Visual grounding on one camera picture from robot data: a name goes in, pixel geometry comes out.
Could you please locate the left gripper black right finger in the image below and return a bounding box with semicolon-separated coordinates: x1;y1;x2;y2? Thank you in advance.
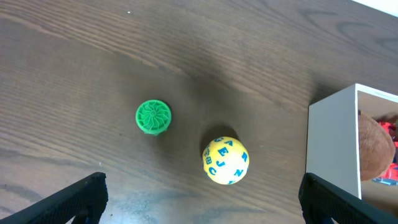
298;172;397;224

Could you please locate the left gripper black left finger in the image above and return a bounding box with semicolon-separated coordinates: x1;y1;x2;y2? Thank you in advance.
1;172;108;224

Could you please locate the red toy truck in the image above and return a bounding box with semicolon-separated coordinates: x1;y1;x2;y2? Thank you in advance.
373;121;397;187

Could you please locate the brown plush toy with carrot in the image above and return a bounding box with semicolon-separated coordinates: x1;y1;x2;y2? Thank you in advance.
358;113;389;181

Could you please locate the white cardboard box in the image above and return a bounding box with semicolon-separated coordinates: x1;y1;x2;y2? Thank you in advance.
305;83;397;215

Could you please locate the yellow ball with blue letters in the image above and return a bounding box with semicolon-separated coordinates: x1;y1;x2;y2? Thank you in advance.
202;136;250;185

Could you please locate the green ribbed plastic wheel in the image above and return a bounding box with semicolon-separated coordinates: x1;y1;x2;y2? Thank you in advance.
135;100;172;136

